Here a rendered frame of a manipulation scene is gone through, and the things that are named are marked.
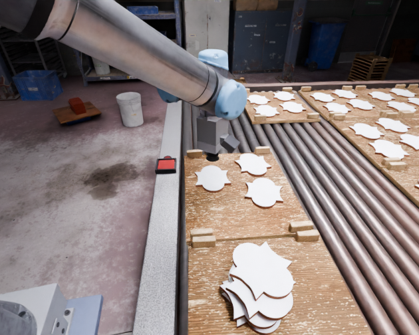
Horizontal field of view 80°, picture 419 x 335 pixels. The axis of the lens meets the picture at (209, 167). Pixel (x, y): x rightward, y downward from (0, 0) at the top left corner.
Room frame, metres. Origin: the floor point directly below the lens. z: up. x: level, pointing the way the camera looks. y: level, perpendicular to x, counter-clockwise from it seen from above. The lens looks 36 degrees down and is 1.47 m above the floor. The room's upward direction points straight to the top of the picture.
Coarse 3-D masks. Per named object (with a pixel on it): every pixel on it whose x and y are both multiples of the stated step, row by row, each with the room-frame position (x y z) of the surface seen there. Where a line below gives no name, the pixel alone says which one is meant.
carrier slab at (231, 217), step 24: (192, 168) 0.73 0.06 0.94; (240, 168) 0.73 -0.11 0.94; (192, 192) 0.60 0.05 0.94; (240, 192) 0.60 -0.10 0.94; (288, 192) 0.60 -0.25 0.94; (192, 216) 0.50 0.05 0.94; (216, 216) 0.50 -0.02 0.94; (240, 216) 0.50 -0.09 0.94; (264, 216) 0.50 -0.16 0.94; (288, 216) 0.50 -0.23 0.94; (216, 240) 0.42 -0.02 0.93
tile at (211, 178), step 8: (208, 168) 0.72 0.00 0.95; (216, 168) 0.72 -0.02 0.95; (200, 176) 0.67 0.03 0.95; (208, 176) 0.67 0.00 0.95; (216, 176) 0.67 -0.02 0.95; (224, 176) 0.67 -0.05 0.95; (200, 184) 0.63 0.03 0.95; (208, 184) 0.63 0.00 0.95; (216, 184) 0.63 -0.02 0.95; (224, 184) 0.63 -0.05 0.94; (216, 192) 0.60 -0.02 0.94
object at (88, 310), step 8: (88, 296) 0.30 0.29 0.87; (96, 296) 0.30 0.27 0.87; (72, 304) 0.28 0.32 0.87; (80, 304) 0.28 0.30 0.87; (88, 304) 0.28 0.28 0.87; (96, 304) 0.28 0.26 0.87; (80, 312) 0.26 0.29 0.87; (88, 312) 0.26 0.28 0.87; (96, 312) 0.26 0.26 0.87; (72, 320) 0.25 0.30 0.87; (80, 320) 0.25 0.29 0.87; (88, 320) 0.25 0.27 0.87; (96, 320) 0.25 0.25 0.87; (72, 328) 0.23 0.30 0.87; (80, 328) 0.23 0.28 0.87; (88, 328) 0.23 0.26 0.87; (96, 328) 0.23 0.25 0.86
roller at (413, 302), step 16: (288, 128) 1.08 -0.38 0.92; (304, 144) 0.93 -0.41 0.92; (320, 176) 0.71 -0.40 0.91; (336, 192) 0.62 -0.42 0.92; (352, 208) 0.55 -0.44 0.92; (352, 224) 0.49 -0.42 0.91; (368, 240) 0.43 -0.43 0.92; (384, 256) 0.38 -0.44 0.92; (384, 272) 0.34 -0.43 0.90; (400, 272) 0.33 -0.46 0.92; (400, 288) 0.30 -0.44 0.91; (416, 304) 0.26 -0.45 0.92; (416, 320) 0.23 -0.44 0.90
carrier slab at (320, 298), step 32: (192, 256) 0.37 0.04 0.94; (224, 256) 0.37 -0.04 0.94; (288, 256) 0.37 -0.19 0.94; (320, 256) 0.37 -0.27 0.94; (192, 288) 0.28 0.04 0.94; (320, 288) 0.28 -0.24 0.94; (192, 320) 0.22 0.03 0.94; (224, 320) 0.22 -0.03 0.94; (288, 320) 0.22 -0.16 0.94; (320, 320) 0.22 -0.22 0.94; (352, 320) 0.22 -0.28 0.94
